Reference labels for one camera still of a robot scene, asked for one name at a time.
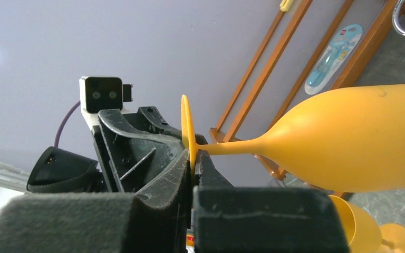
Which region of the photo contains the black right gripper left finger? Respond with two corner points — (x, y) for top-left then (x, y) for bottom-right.
(0, 150), (190, 252)

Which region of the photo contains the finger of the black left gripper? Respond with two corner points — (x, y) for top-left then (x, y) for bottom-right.
(98, 106), (189, 193)

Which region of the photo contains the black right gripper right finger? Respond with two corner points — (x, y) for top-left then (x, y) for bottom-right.
(193, 151), (349, 252)

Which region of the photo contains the orange goblet front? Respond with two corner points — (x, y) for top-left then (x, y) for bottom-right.
(329, 195), (405, 253)

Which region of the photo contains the orange goblet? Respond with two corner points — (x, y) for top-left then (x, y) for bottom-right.
(181, 84), (405, 193)
(329, 195), (405, 253)

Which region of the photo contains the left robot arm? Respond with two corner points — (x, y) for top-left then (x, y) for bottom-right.
(26, 106), (188, 193)

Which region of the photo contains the orange wooden dish rack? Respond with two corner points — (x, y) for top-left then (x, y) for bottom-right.
(209, 0), (405, 198)

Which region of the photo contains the pink yellow marker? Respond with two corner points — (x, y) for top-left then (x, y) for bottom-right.
(279, 0), (294, 13)

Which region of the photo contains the blue packaged tool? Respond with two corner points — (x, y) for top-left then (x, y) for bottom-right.
(304, 24), (363, 95)

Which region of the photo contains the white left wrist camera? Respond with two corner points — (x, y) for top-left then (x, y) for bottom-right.
(79, 76), (133, 131)

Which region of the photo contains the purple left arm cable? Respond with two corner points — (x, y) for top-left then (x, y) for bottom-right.
(53, 100), (82, 148)

